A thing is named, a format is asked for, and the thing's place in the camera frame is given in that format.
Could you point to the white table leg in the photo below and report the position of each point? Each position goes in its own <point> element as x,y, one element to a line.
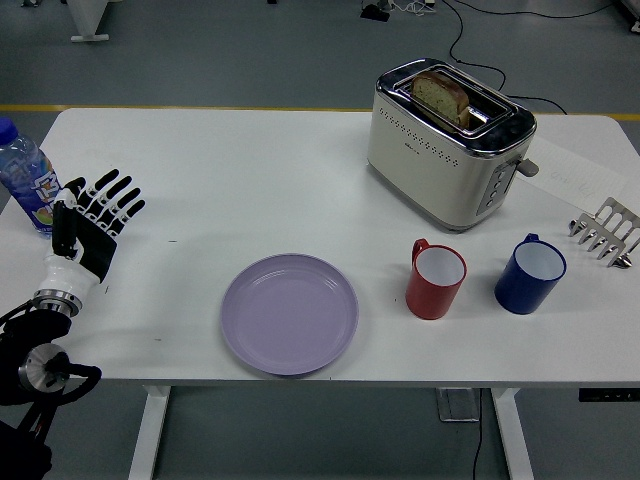
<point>150,432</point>
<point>510,432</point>

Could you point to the black floor device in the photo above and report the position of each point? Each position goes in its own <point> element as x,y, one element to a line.
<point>375,12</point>

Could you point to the red enamel mug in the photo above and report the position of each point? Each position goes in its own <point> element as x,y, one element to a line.
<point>434,282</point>

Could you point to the lilac plastic plate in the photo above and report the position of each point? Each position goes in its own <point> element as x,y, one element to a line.
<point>290,315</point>

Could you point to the clear plastic bracket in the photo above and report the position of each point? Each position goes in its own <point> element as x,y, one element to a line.
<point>457,404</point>

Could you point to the cream steel toaster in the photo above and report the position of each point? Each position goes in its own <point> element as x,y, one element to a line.
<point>447,160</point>

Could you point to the blue drink bottle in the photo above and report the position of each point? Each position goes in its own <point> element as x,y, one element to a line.
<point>27,175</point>

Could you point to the bread slice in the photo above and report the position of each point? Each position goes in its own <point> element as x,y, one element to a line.
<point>440,97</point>

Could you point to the white furniture base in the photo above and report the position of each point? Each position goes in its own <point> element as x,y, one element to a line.
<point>87,20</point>

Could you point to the silver metal toast rack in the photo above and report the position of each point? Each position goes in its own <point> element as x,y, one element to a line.
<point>607,232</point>

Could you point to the blue enamel mug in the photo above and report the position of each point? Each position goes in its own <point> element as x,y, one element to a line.
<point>530,280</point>

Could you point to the black desk control panel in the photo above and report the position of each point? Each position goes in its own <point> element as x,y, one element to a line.
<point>609,394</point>

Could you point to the white paper sheet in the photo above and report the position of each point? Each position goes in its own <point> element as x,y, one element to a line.
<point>575,175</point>

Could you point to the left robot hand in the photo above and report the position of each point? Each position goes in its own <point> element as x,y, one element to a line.
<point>87,235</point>

